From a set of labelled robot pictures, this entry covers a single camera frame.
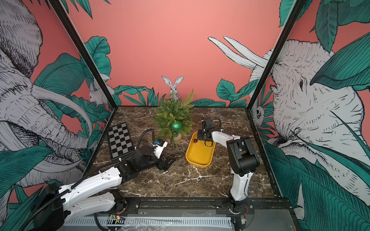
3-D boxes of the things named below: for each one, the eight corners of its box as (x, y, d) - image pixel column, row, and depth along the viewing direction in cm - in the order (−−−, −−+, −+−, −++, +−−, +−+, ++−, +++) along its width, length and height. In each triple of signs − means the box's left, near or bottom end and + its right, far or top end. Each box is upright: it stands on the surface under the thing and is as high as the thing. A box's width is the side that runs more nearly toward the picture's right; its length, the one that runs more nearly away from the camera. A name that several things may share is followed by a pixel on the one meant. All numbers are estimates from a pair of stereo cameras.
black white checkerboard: (113, 160, 93) (110, 157, 90) (108, 130, 107) (106, 128, 105) (134, 151, 97) (133, 149, 94) (127, 124, 111) (126, 122, 109)
